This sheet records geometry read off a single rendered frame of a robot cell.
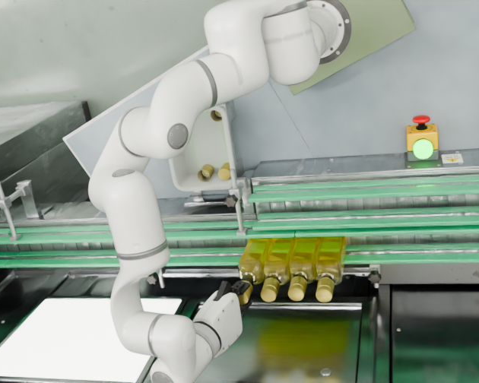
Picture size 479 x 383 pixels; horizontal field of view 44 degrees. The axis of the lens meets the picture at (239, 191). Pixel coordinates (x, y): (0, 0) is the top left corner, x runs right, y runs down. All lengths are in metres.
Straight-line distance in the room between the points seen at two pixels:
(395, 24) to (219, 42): 0.48
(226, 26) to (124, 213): 0.35
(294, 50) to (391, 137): 0.53
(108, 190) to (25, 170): 1.19
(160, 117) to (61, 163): 1.41
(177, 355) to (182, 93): 0.43
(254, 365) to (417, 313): 0.42
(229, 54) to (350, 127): 0.58
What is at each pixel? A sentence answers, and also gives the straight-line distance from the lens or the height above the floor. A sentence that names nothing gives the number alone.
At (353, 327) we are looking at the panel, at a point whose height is 1.10.
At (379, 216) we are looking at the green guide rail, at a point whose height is 0.92.
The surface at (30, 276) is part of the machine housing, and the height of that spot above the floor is 0.82.
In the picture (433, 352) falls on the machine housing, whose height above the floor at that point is 1.13.
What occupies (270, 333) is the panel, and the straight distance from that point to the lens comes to 1.37.
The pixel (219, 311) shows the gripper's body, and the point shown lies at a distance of 1.15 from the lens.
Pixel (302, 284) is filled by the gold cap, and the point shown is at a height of 1.14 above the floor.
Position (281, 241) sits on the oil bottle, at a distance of 1.41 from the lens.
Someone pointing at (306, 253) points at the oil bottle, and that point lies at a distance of 1.34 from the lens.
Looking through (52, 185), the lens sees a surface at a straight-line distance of 2.24.
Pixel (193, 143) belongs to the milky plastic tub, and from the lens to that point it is 1.59.
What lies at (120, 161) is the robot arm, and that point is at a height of 1.32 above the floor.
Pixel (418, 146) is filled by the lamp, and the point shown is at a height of 0.85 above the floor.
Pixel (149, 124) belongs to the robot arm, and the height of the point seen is 1.38.
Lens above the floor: 2.20
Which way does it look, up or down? 63 degrees down
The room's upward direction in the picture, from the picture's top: 150 degrees counter-clockwise
